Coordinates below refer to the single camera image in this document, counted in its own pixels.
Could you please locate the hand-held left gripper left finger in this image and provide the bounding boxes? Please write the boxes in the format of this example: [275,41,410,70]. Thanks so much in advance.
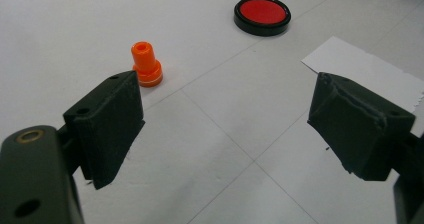
[62,70,146,190]

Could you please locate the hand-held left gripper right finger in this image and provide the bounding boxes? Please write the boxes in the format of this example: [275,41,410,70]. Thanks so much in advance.
[307,71,417,182]

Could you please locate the orange stamp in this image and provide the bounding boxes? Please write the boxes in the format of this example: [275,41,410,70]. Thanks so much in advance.
[130,41,164,88]

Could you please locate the red ink pad black case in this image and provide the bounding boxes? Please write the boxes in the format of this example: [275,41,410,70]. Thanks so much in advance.
[233,0,292,37]

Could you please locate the white paper sheet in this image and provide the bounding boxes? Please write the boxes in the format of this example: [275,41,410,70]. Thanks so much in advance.
[301,35,424,138]

